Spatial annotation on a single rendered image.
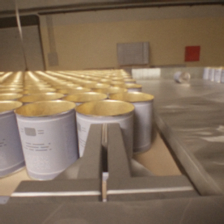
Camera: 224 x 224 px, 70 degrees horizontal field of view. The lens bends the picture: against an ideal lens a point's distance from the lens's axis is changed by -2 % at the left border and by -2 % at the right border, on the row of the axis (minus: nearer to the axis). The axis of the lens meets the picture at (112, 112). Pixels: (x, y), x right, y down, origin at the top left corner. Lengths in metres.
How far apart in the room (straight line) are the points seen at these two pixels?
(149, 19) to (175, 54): 2.26
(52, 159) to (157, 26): 9.53
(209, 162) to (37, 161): 0.22
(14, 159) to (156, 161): 0.18
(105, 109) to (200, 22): 10.21
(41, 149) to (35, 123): 0.03
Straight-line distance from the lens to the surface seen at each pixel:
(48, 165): 0.20
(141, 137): 0.24
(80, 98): 0.28
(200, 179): 0.26
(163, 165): 0.23
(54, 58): 9.71
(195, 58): 9.91
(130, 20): 9.51
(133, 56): 7.62
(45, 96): 0.30
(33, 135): 0.18
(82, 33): 9.56
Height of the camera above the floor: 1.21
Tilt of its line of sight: 17 degrees down
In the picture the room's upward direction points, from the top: 3 degrees counter-clockwise
